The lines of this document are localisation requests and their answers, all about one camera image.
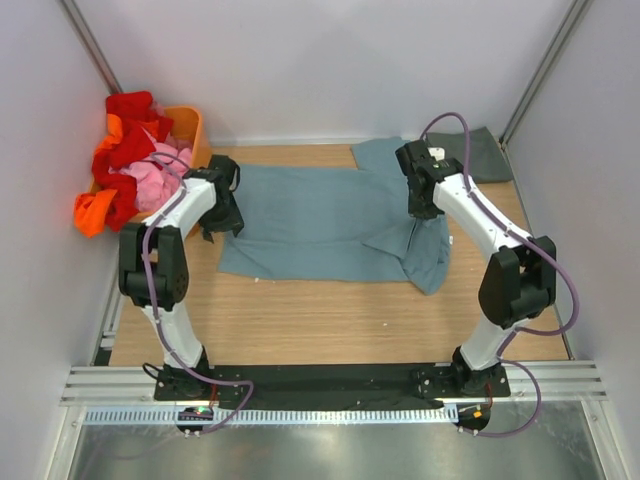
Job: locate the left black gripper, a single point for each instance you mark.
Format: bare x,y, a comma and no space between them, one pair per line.
232,222

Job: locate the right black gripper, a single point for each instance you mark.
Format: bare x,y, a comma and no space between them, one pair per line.
422,212

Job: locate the blue-grey t shirt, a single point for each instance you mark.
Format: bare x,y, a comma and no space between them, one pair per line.
305,223

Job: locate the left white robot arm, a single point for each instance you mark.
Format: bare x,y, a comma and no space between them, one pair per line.
153,269

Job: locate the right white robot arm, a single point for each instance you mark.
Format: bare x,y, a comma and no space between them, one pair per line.
519,282

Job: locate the folded dark grey t shirt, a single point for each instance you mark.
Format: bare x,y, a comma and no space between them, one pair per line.
487,163

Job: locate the pink t shirt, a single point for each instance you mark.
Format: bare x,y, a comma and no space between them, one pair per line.
154,184

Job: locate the orange plastic laundry basket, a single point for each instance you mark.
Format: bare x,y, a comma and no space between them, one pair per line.
187,122

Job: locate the red t shirt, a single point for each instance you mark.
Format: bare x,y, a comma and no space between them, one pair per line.
134,125

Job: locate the orange t shirt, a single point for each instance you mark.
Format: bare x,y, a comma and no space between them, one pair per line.
91,209

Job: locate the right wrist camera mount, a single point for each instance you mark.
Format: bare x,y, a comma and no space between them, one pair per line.
437,153

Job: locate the left aluminium corner post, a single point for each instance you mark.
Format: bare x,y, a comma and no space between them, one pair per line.
89,42

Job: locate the aluminium corner post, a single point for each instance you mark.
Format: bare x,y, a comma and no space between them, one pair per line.
559,41
89,42

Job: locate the slotted white cable duct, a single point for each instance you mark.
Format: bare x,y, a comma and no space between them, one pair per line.
184,416

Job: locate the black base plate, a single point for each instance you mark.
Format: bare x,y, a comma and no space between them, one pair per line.
367,387

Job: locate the right aluminium corner post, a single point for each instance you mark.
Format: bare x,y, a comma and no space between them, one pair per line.
559,41

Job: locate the aluminium frame rail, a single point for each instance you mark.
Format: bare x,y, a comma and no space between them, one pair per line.
561,380

